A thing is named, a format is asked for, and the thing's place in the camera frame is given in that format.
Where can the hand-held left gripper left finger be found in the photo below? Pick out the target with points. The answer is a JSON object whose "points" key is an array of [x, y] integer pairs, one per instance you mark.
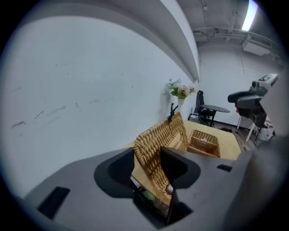
{"points": [[79, 191]]}

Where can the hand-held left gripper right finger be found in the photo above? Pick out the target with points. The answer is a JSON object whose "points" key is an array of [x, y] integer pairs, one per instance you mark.
{"points": [[203, 180]]}

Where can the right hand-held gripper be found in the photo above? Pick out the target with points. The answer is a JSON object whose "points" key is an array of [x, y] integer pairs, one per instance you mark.
{"points": [[277, 101]]}

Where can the wicker basket organiser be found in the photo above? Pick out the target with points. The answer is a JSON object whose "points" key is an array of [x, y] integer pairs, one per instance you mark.
{"points": [[155, 144]]}

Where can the black marble round table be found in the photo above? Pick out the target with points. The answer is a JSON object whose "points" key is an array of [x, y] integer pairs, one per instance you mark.
{"points": [[214, 108]]}

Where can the black office chair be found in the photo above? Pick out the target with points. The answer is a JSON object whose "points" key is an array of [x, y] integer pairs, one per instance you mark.
{"points": [[201, 106]]}

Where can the ceiling air conditioner unit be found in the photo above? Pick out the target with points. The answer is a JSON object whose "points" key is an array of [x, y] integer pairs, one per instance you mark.
{"points": [[256, 46]]}

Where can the white vase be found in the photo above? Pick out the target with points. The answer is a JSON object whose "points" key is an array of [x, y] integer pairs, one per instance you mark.
{"points": [[181, 104]]}

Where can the pastel flower bouquet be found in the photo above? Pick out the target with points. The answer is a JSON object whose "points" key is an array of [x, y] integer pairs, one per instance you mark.
{"points": [[180, 89]]}

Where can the ceiling light strip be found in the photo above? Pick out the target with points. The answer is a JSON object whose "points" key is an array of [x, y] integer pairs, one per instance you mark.
{"points": [[249, 14]]}

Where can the white furniture frame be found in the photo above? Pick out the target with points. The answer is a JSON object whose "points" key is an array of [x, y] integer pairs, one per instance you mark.
{"points": [[249, 133]]}

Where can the light wooden pedestal table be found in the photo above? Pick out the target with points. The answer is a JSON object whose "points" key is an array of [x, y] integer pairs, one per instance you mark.
{"points": [[225, 144]]}

